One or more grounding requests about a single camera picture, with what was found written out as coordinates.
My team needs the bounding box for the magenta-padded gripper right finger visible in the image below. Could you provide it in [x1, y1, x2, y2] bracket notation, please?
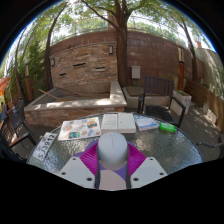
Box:
[125, 142, 168, 190]

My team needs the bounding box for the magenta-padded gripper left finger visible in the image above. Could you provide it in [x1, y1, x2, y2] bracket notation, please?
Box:
[57, 142, 101, 190]

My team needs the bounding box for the white computer mouse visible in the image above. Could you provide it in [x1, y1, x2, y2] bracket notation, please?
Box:
[97, 131, 130, 172]

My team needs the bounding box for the purple paw-shaped mouse pad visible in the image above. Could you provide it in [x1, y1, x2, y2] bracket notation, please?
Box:
[72, 139, 141, 192]

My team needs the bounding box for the white licence plate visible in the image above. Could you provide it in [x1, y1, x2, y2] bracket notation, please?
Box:
[31, 131, 58, 163]

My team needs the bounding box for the colourful picture sheet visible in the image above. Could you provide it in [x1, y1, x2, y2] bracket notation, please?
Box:
[57, 116, 102, 142]

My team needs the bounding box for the small white blue book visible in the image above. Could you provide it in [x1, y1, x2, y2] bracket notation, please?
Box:
[134, 117, 160, 132]

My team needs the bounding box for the green packet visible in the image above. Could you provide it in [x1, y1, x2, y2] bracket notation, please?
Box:
[158, 121, 177, 134]

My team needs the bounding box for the stone fountain basin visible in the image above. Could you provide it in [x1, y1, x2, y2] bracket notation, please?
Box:
[23, 79, 128, 129]

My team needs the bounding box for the black metal mesh chair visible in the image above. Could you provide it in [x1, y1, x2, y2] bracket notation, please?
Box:
[196, 133, 224, 160]
[0, 128, 28, 163]
[7, 98, 38, 148]

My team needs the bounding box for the white planter box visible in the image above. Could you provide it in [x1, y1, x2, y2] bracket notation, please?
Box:
[170, 89, 193, 116]

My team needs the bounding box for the dark slatted wooden chair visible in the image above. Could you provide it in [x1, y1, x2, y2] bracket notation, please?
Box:
[137, 75, 187, 129]

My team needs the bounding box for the large tree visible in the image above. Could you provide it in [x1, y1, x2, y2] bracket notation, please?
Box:
[79, 0, 158, 88]

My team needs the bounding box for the wooden post lamp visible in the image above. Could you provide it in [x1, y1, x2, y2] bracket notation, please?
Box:
[23, 59, 35, 103]
[176, 41, 186, 92]

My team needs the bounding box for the grey wall utility box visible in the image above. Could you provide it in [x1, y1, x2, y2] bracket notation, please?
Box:
[130, 65, 142, 80]

